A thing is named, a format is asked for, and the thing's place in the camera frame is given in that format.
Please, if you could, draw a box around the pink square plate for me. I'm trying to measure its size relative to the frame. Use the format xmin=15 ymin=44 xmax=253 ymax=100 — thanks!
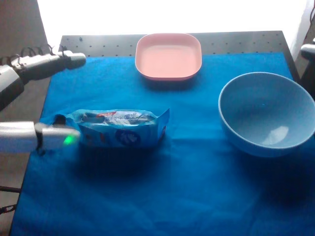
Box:
xmin=134 ymin=32 xmax=203 ymax=82

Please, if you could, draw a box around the black strap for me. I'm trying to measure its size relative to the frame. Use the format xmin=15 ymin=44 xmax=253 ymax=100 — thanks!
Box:
xmin=0 ymin=205 xmax=16 ymax=215

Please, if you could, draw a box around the black metal bar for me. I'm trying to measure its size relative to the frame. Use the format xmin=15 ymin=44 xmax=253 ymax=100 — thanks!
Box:
xmin=0 ymin=185 xmax=22 ymax=194

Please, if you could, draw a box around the blue snack bag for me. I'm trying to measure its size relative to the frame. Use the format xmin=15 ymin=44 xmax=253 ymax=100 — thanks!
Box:
xmin=67 ymin=107 xmax=171 ymax=148

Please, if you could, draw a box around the blue table cloth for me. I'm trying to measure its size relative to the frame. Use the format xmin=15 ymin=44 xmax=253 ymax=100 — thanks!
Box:
xmin=9 ymin=51 xmax=315 ymax=236

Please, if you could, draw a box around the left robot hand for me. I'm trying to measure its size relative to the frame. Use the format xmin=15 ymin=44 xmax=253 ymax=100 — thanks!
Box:
xmin=24 ymin=51 xmax=87 ymax=81

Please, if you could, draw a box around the light blue bowl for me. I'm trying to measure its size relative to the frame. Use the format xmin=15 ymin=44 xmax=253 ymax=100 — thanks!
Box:
xmin=218 ymin=71 xmax=315 ymax=158

